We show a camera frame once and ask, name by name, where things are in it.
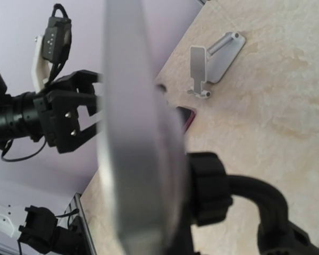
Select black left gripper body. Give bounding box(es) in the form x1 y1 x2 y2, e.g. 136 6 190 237
33 70 99 154

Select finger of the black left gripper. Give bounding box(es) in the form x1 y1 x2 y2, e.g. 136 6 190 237
78 95 103 112
79 114 102 135

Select black phone with silver back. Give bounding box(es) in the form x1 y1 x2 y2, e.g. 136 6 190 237
97 1 189 254

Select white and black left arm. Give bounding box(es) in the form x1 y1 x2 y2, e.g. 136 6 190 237
0 70 99 254

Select black round stand base rear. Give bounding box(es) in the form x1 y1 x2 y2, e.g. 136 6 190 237
187 152 319 254

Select white folding phone stand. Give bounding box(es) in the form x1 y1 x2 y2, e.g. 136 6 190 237
187 32 246 99

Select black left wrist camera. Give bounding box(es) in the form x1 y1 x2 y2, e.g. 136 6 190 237
42 3 72 64

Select aluminium front rail base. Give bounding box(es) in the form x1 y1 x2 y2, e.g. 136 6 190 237
65 193 97 255

